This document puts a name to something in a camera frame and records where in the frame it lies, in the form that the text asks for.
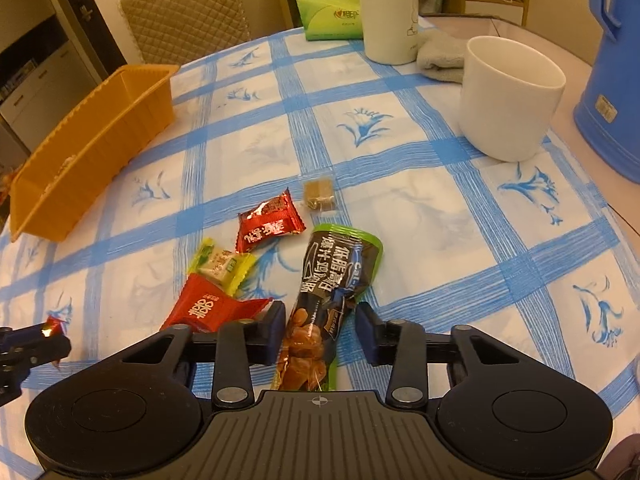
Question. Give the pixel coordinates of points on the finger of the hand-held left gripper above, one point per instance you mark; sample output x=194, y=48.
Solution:
x=12, y=385
x=35, y=345

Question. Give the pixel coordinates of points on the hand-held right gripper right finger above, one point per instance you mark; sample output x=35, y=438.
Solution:
x=364, y=332

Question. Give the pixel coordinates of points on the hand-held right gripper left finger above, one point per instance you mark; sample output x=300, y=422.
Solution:
x=276, y=332

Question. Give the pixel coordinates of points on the small red candy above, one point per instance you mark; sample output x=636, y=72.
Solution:
x=54, y=324

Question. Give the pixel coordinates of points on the long green dark snack packet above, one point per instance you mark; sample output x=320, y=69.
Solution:
x=330, y=270

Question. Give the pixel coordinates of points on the red snack packet white print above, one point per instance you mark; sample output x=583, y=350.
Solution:
x=205, y=305

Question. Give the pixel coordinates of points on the yellow green candy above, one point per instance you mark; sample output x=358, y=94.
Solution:
x=220, y=265

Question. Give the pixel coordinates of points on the dark red snack packet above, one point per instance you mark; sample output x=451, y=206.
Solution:
x=267, y=222

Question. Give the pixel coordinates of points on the brown cube candy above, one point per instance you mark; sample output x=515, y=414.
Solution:
x=319, y=194

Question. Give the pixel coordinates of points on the orange plastic tray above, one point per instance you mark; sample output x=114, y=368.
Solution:
x=100, y=150

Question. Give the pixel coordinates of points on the blue checked tablecloth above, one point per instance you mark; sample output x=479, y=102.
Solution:
x=410, y=240

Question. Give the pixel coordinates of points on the white and dark cabinet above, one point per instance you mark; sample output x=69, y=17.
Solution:
x=30, y=105

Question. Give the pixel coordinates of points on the white mug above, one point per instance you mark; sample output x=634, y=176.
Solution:
x=505, y=120

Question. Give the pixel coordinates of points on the grey cloth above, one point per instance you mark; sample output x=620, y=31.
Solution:
x=440, y=60

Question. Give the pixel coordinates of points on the white insulated bottle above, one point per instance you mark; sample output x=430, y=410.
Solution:
x=385, y=20

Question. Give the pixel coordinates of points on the green tissue pack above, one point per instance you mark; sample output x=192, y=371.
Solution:
x=325, y=15

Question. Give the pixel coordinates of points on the beige quilted chair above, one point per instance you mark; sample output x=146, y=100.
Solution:
x=190, y=10

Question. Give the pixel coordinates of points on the dark wooden door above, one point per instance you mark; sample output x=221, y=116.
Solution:
x=100, y=15

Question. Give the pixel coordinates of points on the blue thermos jug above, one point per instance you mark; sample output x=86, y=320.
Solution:
x=615, y=100

